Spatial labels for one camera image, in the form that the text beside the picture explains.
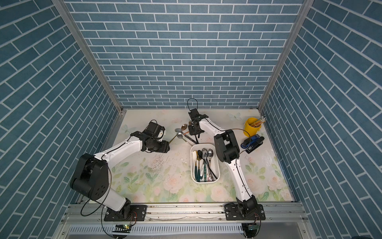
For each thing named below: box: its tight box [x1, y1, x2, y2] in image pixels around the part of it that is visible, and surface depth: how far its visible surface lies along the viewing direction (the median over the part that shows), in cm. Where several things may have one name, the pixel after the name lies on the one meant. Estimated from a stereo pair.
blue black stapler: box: [240, 133, 265, 154], surface depth 101 cm
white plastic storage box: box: [190, 143, 221, 184], surface depth 92 cm
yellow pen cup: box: [243, 117, 262, 138], surface depth 101 cm
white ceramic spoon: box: [192, 150, 197, 161], surface depth 95 cm
